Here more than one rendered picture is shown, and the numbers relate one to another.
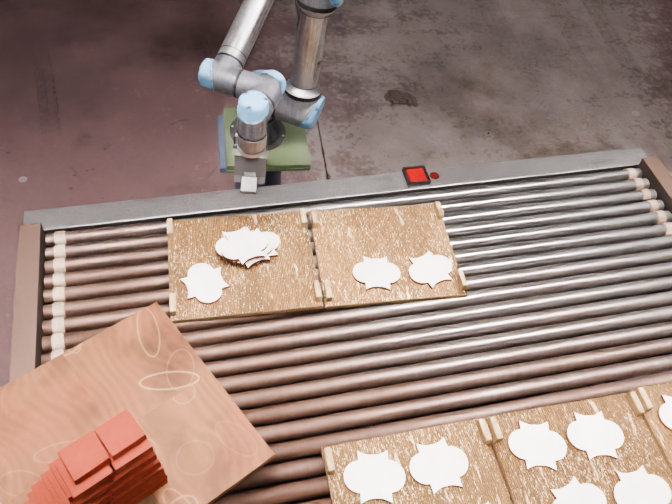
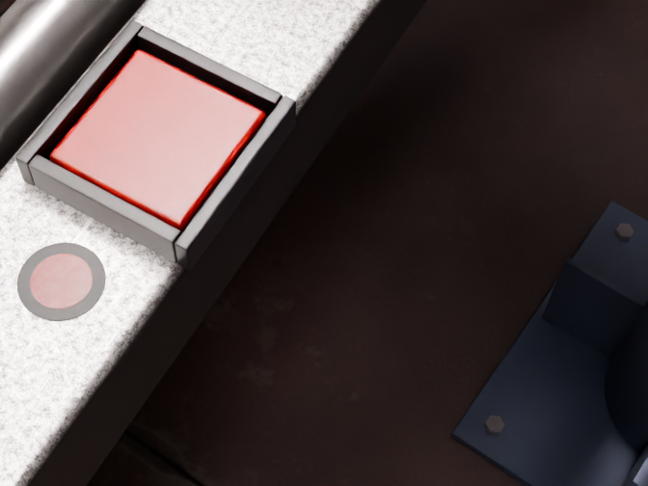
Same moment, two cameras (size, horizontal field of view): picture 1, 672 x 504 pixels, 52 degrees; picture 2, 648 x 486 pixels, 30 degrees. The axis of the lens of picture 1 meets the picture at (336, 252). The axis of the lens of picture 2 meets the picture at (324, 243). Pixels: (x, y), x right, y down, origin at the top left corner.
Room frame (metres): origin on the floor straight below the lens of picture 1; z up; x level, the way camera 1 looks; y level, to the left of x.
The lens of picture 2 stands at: (1.85, -0.35, 1.31)
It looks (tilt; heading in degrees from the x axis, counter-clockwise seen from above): 61 degrees down; 137
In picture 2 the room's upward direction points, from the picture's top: 3 degrees clockwise
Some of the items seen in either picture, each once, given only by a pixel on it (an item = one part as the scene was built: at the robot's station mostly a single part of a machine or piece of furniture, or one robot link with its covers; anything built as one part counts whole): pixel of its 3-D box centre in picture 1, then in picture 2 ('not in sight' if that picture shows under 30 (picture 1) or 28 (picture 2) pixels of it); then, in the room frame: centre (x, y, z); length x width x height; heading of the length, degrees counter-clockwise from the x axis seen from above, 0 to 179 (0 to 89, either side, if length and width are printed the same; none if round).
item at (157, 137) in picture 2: (416, 176); (160, 142); (1.62, -0.23, 0.92); 0.06 x 0.06 x 0.01; 19
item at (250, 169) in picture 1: (249, 166); not in sight; (1.28, 0.26, 1.20); 0.12 x 0.09 x 0.16; 6
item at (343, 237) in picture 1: (385, 252); not in sight; (1.27, -0.15, 0.93); 0.41 x 0.35 x 0.02; 106
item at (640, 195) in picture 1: (378, 228); not in sight; (1.39, -0.12, 0.90); 1.95 x 0.05 x 0.05; 109
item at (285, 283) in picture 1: (242, 263); not in sight; (1.16, 0.26, 0.93); 0.41 x 0.35 x 0.02; 107
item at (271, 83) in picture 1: (261, 90); not in sight; (1.40, 0.25, 1.35); 0.11 x 0.11 x 0.08; 78
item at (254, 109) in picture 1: (253, 115); not in sight; (1.31, 0.25, 1.35); 0.09 x 0.08 x 0.11; 168
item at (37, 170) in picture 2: (416, 175); (159, 140); (1.62, -0.23, 0.92); 0.08 x 0.08 x 0.02; 19
